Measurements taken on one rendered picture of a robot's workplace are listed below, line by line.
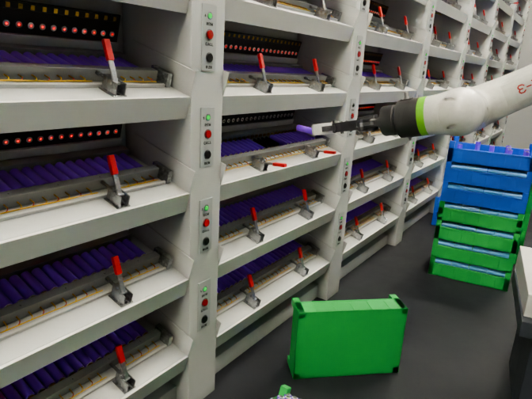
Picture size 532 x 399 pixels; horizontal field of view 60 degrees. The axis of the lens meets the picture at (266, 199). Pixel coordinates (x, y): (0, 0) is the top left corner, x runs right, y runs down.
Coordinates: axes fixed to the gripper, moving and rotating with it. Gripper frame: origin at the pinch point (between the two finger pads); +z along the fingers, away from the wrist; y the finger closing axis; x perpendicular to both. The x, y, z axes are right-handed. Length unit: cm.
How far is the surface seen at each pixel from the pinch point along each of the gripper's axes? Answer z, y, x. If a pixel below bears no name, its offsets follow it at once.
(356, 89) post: 3.1, -29.7, -10.6
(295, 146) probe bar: 11.4, -1.7, 4.2
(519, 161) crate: -37, -76, 22
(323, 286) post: 20, -23, 56
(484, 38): -1, -233, -41
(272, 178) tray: 8.8, 15.6, 10.8
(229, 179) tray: 8.7, 32.7, 8.2
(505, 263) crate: -30, -76, 61
